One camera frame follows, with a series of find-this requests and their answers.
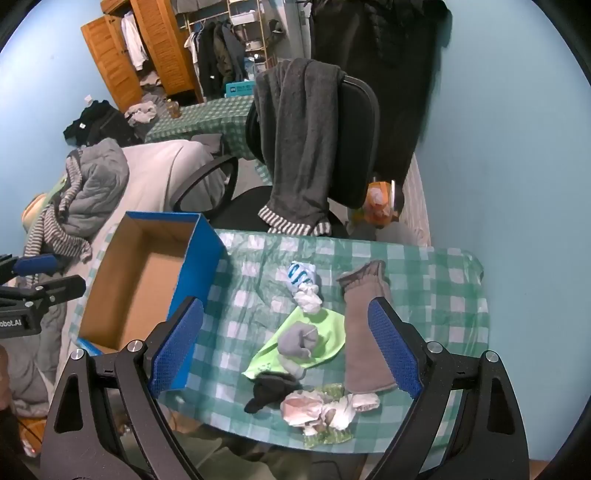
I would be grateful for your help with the grey white clothes pile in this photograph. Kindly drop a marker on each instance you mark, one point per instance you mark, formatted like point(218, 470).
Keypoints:
point(143, 113)

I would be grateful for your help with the grey white striped garment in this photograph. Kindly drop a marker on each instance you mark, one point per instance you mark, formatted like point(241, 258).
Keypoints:
point(51, 230)

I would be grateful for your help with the yellow green plush pillow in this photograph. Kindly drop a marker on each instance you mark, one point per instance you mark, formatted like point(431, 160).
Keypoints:
point(34, 207)

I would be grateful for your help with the light green cloth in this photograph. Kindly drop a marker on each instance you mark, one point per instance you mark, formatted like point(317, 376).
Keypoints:
point(330, 332)

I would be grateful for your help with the green checkered tablecloth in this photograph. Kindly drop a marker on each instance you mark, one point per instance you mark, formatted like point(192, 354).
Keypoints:
point(415, 277)

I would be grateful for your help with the orange plastic bag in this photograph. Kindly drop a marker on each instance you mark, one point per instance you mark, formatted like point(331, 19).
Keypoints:
point(376, 207)

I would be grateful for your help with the grey sock ball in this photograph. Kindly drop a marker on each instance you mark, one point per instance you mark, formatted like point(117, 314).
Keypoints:
point(295, 341)

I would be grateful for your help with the grey puffy jacket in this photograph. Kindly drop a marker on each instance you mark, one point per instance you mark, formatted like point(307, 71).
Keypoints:
point(101, 184)

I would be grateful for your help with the white hanging garment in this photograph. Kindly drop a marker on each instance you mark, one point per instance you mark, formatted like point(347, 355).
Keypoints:
point(134, 41)

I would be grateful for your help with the dark hanging jackets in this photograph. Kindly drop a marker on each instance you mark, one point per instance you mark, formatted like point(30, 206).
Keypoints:
point(217, 55)

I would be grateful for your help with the black sock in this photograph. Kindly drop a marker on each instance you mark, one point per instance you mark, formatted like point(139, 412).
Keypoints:
point(268, 392)

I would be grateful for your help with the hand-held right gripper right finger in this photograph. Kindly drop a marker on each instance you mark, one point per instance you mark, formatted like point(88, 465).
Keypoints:
point(395, 346)

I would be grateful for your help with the brown long sock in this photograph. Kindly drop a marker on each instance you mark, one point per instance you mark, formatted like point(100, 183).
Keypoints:
point(362, 323)

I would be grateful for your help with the blue carton box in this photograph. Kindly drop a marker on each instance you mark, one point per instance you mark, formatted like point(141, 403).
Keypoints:
point(240, 89)

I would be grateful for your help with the blue cardboard box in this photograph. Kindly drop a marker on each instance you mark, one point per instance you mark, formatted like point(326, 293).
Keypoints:
point(138, 286)

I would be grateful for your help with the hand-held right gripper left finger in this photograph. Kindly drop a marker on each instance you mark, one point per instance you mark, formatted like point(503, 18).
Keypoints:
point(178, 341)

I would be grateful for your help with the black clothes pile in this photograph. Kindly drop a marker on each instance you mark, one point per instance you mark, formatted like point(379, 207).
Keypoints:
point(97, 122)

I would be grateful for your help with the white blue-striped sock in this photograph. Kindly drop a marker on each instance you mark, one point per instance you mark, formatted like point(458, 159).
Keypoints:
point(300, 274)

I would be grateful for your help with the wooden wardrobe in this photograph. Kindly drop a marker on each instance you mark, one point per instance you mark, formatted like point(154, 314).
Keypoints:
point(157, 46)

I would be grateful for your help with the knotted white plastic bag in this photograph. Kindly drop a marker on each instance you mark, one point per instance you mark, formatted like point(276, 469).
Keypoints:
point(300, 408)

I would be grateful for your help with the bed with white sheet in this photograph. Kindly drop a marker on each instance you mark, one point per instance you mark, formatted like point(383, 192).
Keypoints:
point(157, 170)

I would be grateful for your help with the black office chair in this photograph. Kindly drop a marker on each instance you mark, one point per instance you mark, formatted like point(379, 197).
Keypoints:
point(355, 138)

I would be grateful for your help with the amber bottle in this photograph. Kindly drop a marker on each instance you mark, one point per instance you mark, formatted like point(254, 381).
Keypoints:
point(173, 110)

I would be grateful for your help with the green checkered table cover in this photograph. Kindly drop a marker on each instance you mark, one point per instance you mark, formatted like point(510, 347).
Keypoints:
point(203, 120)

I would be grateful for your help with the dark grey sweater on chair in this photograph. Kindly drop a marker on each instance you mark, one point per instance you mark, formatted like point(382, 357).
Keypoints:
point(295, 138)

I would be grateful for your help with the black hanging coat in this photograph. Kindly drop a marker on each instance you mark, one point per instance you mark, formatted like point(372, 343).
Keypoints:
point(392, 69)

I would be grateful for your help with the dark grey cushion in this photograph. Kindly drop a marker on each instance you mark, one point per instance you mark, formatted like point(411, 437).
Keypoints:
point(207, 142)

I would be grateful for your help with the green floral cloth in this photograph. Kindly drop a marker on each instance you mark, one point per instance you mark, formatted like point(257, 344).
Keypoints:
point(323, 439)

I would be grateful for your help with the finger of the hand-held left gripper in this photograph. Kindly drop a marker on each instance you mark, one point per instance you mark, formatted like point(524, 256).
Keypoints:
point(34, 264)
point(55, 287)

